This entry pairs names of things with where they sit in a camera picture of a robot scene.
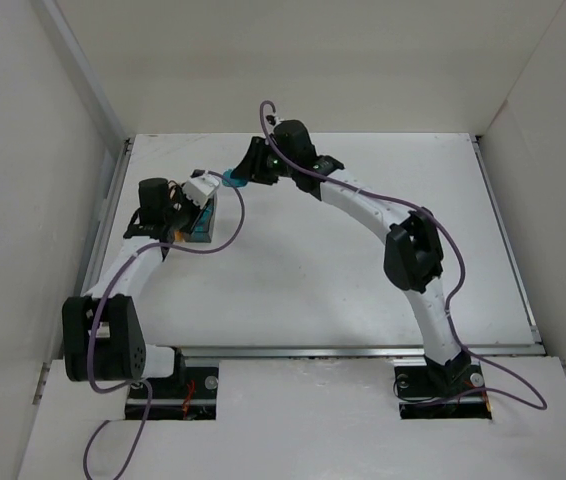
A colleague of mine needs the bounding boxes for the teal lego piece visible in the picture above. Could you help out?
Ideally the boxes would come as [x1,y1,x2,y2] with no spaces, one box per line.
[222,169,248,189]

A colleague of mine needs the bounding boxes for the grey transparent container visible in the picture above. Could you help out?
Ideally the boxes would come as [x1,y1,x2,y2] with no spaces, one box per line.
[183,197,216,243]

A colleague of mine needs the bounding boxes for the teal lego block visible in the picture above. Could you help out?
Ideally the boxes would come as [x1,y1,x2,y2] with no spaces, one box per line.
[194,205,215,234]

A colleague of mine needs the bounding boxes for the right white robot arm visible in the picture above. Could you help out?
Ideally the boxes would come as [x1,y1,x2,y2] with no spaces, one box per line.
[230,115,470,390]

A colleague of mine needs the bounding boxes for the orange transparent container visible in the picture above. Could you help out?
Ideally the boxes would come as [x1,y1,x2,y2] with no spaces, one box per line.
[173,231,187,243]

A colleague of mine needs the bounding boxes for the aluminium frame rail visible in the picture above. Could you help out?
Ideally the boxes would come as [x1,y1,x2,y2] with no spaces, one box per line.
[62,137,547,360]

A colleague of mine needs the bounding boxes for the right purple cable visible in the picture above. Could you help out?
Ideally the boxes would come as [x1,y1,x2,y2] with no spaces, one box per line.
[258,100,548,411]

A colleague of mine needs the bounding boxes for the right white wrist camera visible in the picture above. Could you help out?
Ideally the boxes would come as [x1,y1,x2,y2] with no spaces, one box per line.
[265,114,281,127]

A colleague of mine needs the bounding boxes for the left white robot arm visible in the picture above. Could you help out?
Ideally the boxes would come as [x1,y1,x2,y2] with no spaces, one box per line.
[62,176,219,382]

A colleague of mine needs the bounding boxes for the purple cable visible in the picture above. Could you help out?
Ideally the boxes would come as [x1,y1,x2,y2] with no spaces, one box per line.
[82,170,247,480]
[258,100,548,411]

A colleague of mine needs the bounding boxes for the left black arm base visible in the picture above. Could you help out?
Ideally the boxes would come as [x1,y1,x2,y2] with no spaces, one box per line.
[147,351,220,421]

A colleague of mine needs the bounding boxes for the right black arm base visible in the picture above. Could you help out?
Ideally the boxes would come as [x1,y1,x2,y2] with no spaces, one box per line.
[393,363,492,420]

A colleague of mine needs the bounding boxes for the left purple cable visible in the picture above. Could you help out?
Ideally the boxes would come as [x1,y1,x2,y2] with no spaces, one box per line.
[82,170,247,480]

